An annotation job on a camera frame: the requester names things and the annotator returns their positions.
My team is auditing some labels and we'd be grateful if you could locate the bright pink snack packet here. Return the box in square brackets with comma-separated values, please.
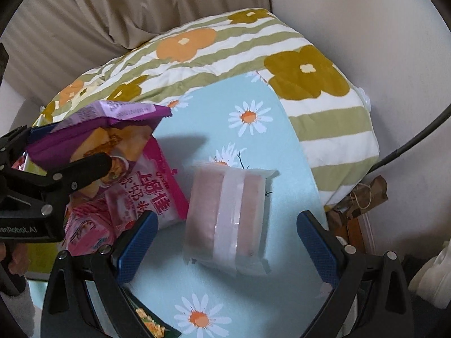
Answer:
[63, 197, 122, 257]

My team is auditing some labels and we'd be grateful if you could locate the brown wooden furniture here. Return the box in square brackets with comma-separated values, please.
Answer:
[326, 211, 374, 254]

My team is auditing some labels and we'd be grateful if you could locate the translucent pink wafer packet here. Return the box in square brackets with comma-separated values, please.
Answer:
[183, 160, 279, 277]

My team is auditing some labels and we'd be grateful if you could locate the purple snack packet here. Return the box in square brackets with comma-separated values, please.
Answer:
[26, 100, 173, 184]

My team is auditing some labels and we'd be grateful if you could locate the light pink snack packet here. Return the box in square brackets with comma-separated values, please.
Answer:
[100, 137, 191, 233]

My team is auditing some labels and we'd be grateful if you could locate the brown paper bag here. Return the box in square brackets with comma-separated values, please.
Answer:
[326, 175, 388, 219]

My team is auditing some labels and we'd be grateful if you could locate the white garment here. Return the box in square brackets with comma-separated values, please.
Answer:
[409, 239, 451, 307]

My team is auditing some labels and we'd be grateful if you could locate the light blue daisy tablecloth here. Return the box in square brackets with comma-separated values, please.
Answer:
[26, 70, 339, 338]

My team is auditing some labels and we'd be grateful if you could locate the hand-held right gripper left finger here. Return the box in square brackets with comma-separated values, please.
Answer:
[40, 210, 159, 338]

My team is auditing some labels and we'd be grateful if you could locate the floral striped blanket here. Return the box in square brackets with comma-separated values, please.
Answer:
[33, 8, 380, 206]

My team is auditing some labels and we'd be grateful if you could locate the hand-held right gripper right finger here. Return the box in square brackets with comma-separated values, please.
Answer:
[297, 210, 411, 338]

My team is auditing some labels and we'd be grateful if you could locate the person's left hand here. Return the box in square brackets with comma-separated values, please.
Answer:
[0, 242, 29, 272]

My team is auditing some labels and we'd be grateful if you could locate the dark green chip packet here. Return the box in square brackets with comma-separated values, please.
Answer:
[127, 286, 177, 338]

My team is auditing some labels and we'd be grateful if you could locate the beige curtain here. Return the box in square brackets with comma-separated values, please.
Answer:
[0, 0, 272, 78]

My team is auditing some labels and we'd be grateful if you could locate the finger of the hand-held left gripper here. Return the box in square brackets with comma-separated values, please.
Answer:
[0, 124, 53, 173]
[7, 152, 113, 215]

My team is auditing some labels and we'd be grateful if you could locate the black curved lamp pole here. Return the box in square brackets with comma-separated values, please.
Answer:
[366, 102, 451, 175]

